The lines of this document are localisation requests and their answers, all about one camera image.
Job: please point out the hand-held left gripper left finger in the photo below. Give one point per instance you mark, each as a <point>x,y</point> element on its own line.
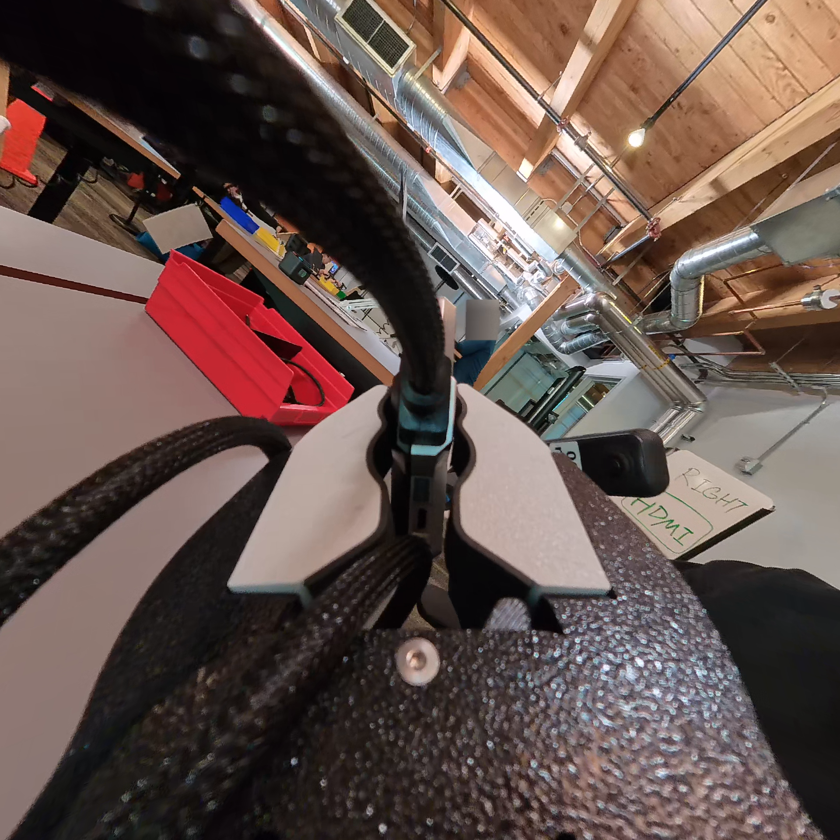
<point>315,512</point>

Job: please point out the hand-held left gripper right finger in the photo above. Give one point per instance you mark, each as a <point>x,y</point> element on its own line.
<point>525,518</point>

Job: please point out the red plastic bin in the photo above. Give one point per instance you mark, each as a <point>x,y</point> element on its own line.
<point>197,308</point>

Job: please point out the white Right HDMI sign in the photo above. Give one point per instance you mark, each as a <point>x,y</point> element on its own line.
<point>709,505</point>

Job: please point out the yellow bin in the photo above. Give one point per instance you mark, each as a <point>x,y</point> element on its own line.
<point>270,240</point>

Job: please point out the blue bin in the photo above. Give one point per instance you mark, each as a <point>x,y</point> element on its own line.
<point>239,215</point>

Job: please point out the grey board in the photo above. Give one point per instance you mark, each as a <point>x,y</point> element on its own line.
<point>177,226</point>

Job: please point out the ceiling light bulb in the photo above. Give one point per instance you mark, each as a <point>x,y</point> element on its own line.
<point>636,138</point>

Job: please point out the air vent grille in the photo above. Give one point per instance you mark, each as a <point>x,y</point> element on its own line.
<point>374,33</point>

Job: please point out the silver duct pipe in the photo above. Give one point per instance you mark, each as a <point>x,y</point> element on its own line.
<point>689,275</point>

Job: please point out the silver air duct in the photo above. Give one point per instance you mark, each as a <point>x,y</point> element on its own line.
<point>430,105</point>

